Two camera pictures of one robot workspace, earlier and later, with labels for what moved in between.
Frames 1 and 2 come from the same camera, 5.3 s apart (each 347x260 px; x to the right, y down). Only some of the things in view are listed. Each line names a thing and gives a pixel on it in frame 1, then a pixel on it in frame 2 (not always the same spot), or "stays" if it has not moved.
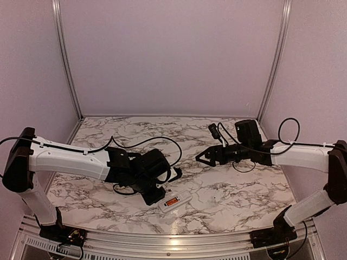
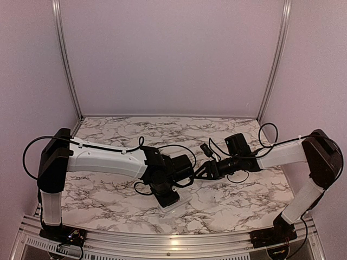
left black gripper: x=152 y=199 -> x=167 y=201
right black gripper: x=212 y=150 -> x=211 y=167
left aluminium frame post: x=57 y=17 stays
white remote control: x=175 y=201 stays
